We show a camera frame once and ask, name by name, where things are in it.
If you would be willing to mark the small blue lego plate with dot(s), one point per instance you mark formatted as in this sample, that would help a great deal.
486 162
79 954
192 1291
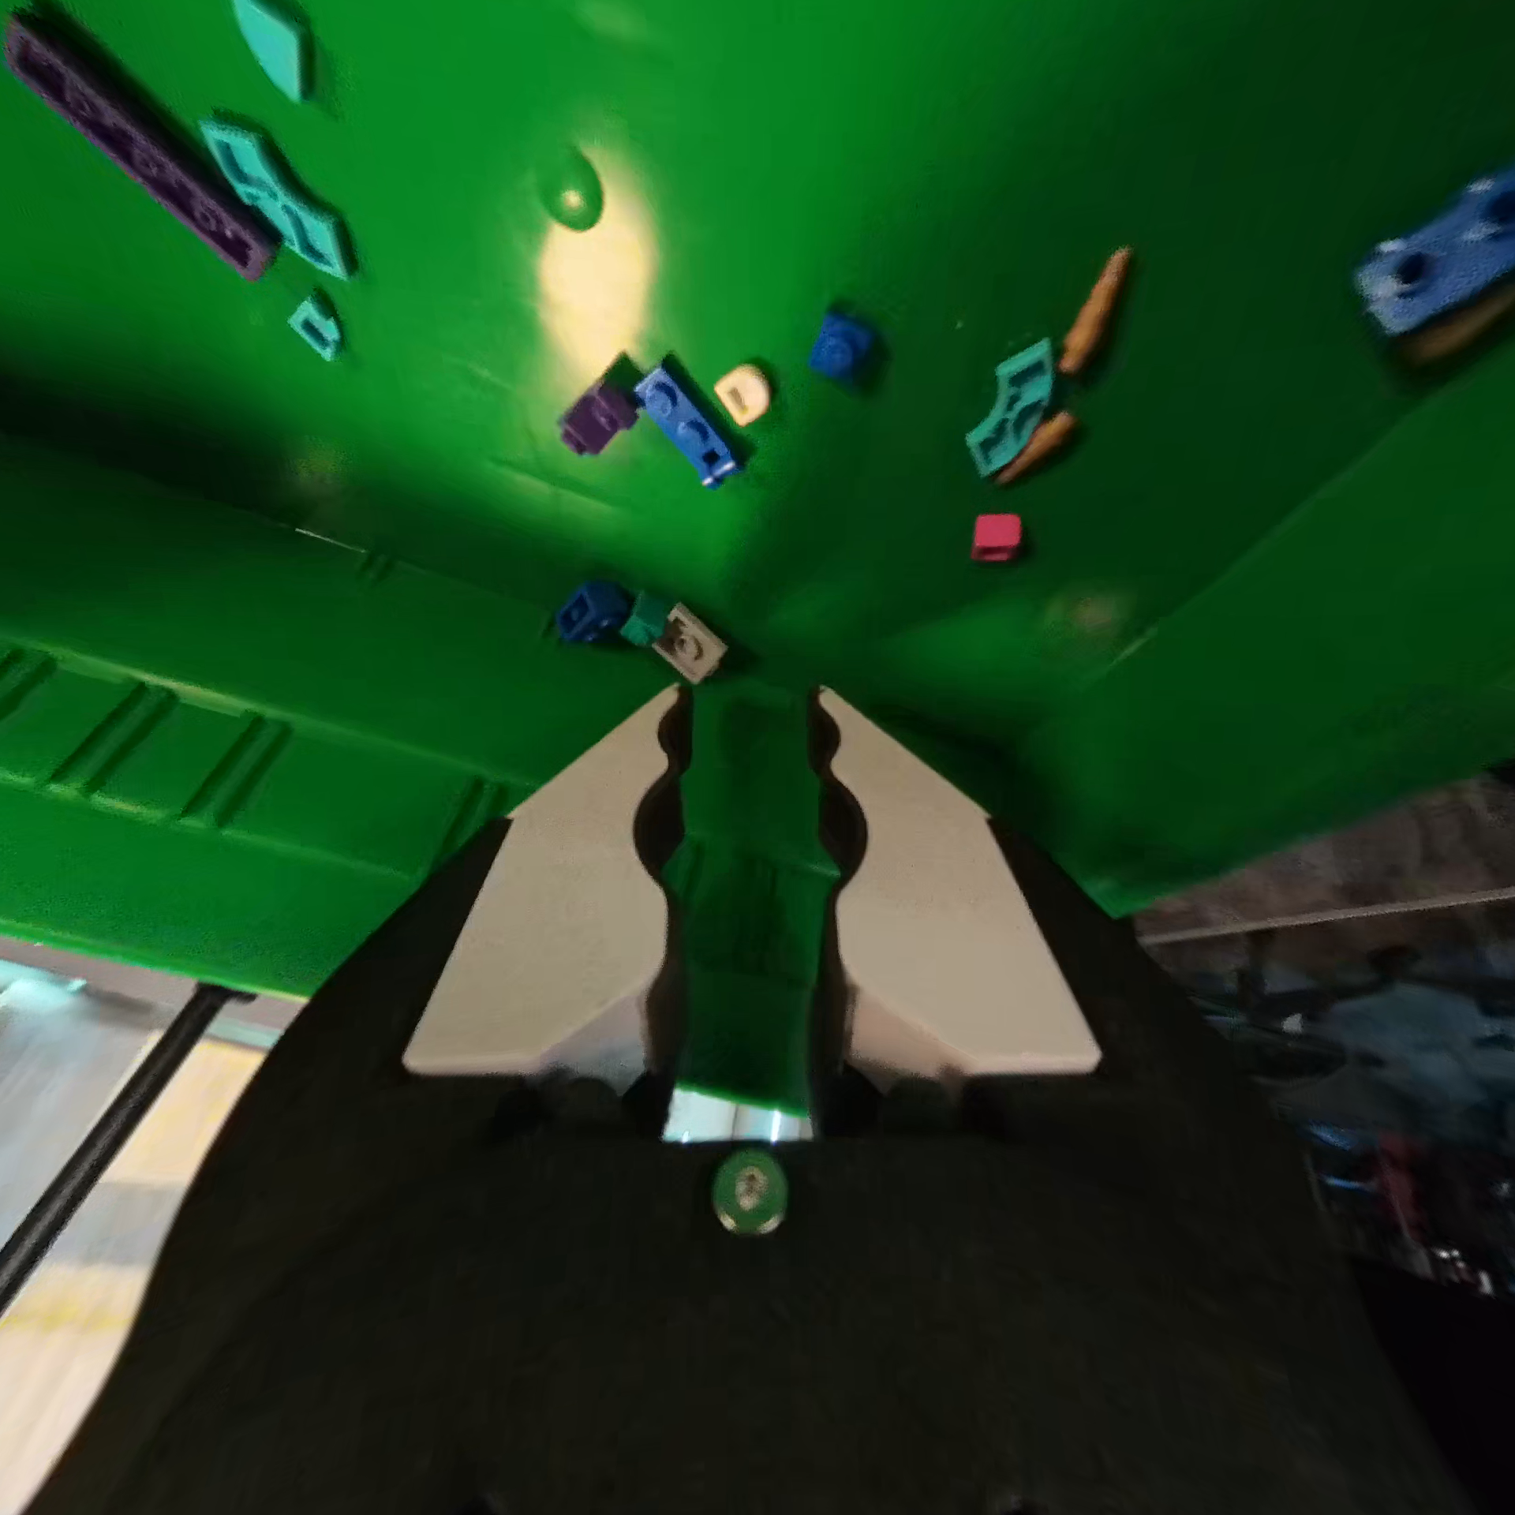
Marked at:
841 346

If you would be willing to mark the green plastic bin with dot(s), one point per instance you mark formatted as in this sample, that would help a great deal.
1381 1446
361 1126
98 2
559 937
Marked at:
830 145

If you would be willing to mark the long purple lego plate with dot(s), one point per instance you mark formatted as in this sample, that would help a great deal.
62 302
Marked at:
128 145

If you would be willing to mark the small teal lego brick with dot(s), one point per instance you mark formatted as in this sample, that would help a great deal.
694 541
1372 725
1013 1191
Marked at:
647 617

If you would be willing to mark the cream lego tile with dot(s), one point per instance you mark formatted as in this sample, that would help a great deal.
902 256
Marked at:
742 398

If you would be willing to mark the teal curved lego slope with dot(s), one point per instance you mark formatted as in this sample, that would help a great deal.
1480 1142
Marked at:
272 46

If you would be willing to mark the magenta lego brick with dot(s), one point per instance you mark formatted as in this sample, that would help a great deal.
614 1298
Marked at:
1000 536

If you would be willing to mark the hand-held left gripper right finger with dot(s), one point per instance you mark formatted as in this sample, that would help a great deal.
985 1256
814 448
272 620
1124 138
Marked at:
943 927

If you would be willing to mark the tiny teal lego plate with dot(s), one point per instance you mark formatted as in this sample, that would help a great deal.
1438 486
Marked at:
317 327

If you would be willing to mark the small blue lego brick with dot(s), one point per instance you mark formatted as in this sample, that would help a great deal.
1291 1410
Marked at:
589 613

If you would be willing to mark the black metal rod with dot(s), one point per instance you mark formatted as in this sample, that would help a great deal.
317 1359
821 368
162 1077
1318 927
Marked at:
106 1136

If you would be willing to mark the light grey lego plate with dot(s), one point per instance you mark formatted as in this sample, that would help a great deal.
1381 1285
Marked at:
689 644

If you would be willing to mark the teal lego wedge plate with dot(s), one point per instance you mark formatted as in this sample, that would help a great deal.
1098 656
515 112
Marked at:
278 200
1013 409

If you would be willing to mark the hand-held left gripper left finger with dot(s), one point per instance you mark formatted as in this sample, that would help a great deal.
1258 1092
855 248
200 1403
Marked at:
559 911

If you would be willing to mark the tan lego horn piece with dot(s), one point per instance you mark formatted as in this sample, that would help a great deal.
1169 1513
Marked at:
1094 310
1036 448

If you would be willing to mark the large blue lego plate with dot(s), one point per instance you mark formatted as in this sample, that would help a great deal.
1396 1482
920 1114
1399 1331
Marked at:
1438 256

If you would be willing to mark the small purple lego brick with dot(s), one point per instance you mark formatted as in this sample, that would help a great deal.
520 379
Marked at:
599 418

